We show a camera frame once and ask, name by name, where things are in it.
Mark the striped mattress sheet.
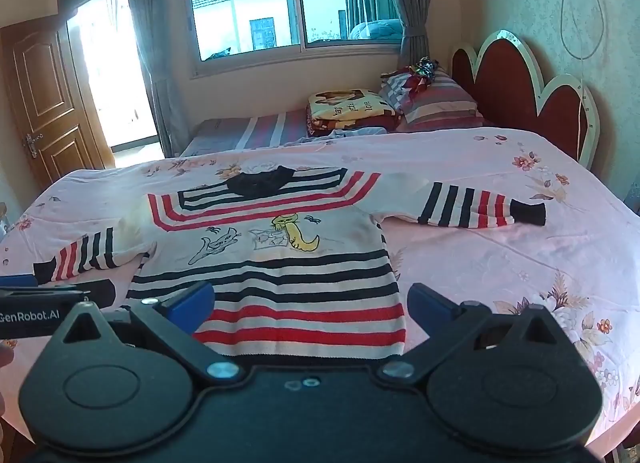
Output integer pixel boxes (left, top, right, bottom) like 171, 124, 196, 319
179, 110, 312, 158

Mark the brown wooden door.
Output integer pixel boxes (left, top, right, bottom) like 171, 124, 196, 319
0, 14, 110, 190

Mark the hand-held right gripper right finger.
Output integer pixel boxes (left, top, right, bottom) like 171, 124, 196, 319
377, 282, 581, 386

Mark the blue quilt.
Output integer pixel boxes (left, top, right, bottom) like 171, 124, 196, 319
349, 18, 404, 42

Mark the crumpled blue cloth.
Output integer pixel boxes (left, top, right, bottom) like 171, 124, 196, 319
292, 126, 390, 145

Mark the metal door handle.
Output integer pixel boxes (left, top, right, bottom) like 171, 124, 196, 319
22, 132, 44, 160

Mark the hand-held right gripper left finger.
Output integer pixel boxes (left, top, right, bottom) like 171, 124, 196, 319
47, 281, 243, 386

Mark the red white headboard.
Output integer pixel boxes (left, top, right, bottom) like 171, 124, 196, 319
450, 30, 601, 170

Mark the folded printed blanket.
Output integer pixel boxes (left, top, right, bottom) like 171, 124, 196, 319
305, 88, 403, 136

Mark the striped knit sweater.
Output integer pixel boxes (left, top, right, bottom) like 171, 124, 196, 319
32, 166, 548, 360

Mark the hanging wall cable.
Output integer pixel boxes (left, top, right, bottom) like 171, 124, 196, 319
559, 0, 607, 166

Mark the striped pillow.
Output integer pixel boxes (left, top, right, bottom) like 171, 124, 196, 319
400, 76, 487, 133

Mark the pink floral bedsheet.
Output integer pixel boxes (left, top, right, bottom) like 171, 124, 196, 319
0, 126, 640, 463

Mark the sliding glass window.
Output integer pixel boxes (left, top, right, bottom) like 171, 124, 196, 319
175, 0, 407, 78

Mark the colourful shiny bundle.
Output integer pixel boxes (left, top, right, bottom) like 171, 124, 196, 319
406, 57, 441, 94

